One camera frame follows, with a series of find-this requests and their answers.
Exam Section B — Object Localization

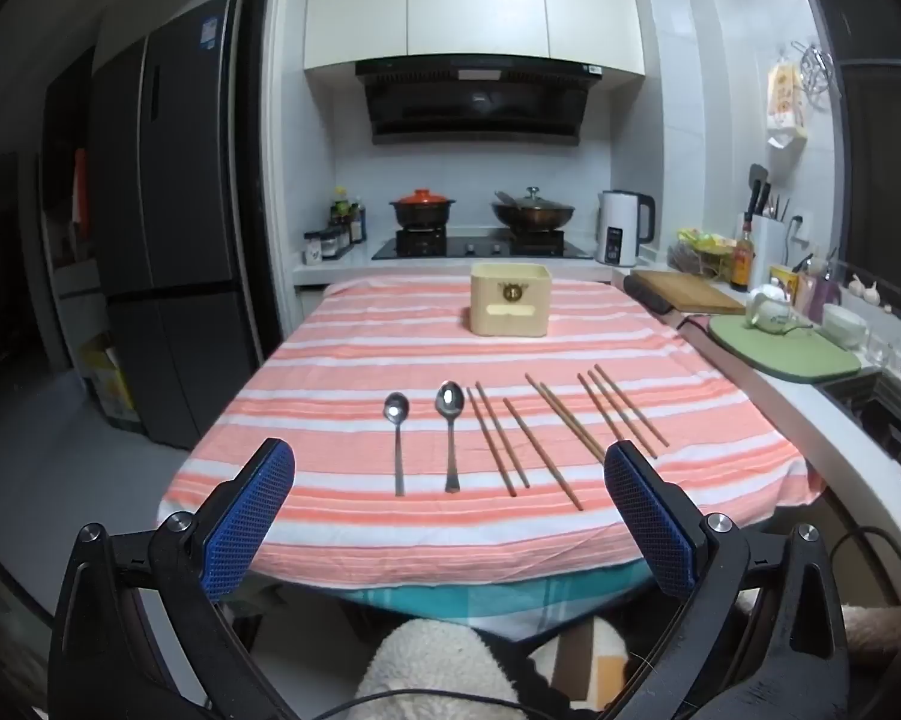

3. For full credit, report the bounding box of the white fluffy clothing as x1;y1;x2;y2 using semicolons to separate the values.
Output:
355;617;528;720

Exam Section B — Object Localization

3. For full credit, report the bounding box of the white knife holder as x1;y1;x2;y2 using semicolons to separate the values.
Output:
750;216;788;272

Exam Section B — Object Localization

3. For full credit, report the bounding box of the hanging yellow bag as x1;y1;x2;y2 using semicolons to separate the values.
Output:
764;63;810;149

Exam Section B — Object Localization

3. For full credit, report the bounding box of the black gas stove top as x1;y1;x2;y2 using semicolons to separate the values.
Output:
370;229;596;262

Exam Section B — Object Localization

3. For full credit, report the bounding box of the black spatula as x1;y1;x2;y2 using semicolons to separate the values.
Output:
746;163;771;220

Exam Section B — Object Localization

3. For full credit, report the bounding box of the set of brown chopsticks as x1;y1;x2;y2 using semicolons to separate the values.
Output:
466;364;671;512

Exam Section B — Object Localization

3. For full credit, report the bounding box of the small steel spoon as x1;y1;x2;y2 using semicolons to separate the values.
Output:
382;392;411;498

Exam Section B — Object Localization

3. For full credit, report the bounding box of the brown bottle with red label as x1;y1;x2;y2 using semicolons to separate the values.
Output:
730;214;756;293

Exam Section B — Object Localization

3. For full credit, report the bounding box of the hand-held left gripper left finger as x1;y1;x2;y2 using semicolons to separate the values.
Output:
49;437;301;720

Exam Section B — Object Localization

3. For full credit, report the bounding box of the pink white striped tablecloth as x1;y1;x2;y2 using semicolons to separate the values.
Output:
157;277;827;587

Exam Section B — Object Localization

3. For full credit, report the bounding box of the large steel spoon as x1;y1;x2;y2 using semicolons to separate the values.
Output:
435;381;467;495

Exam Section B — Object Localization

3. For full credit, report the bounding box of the black pot with orange lid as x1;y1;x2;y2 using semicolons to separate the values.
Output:
388;189;458;230

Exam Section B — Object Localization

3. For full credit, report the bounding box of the orange hanging item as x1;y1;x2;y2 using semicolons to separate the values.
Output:
70;148;90;227

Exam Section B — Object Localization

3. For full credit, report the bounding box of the teal under cloth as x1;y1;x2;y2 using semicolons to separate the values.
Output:
336;561;655;625

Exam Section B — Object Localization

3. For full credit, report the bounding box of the kitchen sink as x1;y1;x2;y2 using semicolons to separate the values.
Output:
818;370;901;452

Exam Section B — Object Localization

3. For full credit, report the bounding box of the cream utensil box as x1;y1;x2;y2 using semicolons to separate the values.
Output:
470;264;555;337

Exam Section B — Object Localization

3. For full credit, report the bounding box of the black cable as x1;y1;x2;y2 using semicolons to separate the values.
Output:
824;525;901;605

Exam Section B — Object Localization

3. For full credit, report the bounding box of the metal hanging rack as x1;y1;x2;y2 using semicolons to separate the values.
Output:
791;40;834;95

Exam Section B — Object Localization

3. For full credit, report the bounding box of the wok with glass lid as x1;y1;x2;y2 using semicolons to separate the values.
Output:
490;187;578;234

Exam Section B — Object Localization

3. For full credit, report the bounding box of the person's right forearm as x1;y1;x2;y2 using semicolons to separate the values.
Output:
840;600;901;662

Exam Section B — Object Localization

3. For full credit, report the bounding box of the wooden cutting board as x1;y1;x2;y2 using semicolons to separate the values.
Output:
634;269;747;315

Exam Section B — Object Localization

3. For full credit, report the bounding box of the bag of food items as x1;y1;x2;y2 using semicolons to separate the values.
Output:
670;228;737;275

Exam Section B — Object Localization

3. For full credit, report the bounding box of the grey refrigerator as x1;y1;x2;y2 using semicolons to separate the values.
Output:
92;0;265;452

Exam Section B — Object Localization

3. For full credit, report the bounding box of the yellow cardboard box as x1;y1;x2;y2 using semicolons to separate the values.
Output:
75;333;144;433

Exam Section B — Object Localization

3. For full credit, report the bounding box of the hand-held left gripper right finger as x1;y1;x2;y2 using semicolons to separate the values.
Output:
604;440;851;720

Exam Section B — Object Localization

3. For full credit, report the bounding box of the pink bottle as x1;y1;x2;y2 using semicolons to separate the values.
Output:
806;255;842;324

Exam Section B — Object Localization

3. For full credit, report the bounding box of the green mat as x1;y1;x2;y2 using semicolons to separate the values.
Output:
708;314;863;383

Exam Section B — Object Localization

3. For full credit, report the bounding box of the white electric kettle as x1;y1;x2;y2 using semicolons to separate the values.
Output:
596;190;657;268

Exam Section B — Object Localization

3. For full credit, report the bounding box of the black range hood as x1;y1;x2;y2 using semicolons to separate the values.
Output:
355;57;603;146

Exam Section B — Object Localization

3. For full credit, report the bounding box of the white teapot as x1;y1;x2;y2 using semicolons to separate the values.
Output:
744;279;806;333

